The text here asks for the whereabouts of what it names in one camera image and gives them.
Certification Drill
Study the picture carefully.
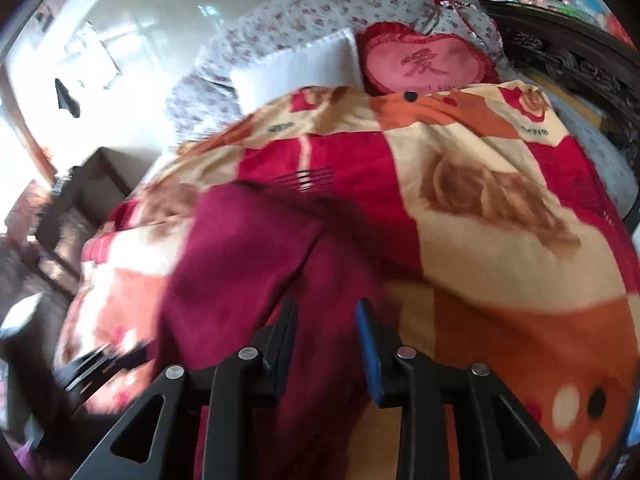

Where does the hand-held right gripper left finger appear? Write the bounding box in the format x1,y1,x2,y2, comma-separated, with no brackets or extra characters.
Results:
70,299,298,480

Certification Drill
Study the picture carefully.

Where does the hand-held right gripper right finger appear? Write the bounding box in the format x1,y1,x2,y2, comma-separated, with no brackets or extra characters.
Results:
354,299,571,480

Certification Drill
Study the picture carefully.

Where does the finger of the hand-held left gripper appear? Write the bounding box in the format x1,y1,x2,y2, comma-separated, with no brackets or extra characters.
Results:
52,340,151,397

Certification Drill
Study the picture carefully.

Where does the maroon fleece hoodie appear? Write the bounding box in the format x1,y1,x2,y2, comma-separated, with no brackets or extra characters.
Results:
160,180,396,480

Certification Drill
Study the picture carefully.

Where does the red orange printed blanket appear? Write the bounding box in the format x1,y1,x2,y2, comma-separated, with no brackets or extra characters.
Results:
52,82,640,480

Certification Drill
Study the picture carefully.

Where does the dark open box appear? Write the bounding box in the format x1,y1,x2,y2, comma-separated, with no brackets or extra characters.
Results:
35,147,133,281

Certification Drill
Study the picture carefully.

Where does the white pillow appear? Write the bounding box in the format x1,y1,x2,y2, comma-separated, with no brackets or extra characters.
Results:
230,27,361,113

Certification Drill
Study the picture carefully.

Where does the red heart-shaped pillow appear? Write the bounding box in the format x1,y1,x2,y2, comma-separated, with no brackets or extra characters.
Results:
357,22,501,96

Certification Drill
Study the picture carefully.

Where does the grey bed sheet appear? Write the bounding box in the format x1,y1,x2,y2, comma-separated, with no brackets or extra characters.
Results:
542,80,640,221

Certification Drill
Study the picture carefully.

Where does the floral quilt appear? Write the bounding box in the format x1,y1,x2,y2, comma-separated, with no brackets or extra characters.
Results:
165,0,503,141

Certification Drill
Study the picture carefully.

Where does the dark carved wooden headboard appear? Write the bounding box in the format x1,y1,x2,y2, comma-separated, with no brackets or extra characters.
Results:
477,0,640,161

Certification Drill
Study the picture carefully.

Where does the red plastic bag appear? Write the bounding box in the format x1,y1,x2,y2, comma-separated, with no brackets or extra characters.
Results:
602,12,638,48

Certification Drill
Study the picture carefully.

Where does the black wall hanging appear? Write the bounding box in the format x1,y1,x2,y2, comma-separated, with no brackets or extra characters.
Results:
54,78,81,118

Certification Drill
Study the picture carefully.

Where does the white wall paper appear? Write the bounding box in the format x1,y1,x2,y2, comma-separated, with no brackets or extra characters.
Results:
65,22,123,91

